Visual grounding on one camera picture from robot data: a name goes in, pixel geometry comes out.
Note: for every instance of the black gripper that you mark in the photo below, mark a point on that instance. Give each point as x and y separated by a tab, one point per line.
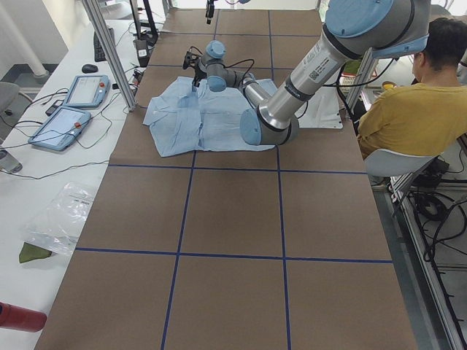
199	71
209	7

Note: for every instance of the light blue button shirt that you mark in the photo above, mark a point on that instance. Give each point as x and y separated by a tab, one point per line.
185	118

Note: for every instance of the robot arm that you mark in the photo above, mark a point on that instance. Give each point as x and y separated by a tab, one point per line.
386	28

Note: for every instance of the black keyboard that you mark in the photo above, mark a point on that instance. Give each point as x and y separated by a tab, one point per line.
99	54

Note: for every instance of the far blue teach pendant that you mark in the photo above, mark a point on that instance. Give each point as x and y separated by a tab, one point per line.
87	91

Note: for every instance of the blue teach pendant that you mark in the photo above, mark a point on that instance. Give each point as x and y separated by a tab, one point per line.
61	128
87	91

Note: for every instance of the black computer mouse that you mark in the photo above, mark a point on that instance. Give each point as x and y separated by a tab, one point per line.
89	68

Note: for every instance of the near blue teach pendant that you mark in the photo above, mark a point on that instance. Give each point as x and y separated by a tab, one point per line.
61	128

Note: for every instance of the white chair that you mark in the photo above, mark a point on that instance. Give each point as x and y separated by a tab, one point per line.
386	163

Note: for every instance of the clear plastic bag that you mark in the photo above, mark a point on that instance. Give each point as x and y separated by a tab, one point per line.
58	226

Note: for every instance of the person in yellow shirt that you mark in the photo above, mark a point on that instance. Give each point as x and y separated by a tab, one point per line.
425	118

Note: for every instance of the green cloth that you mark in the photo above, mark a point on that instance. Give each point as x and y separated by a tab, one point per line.
30	252

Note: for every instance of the red bottle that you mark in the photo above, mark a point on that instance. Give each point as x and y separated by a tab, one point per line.
22	319

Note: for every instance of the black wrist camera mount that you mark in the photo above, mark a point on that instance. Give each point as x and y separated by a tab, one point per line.
192	58

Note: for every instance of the aluminium frame post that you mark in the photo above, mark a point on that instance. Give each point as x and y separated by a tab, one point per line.
100	27

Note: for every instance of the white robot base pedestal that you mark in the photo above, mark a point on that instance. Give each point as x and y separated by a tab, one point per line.
321	111

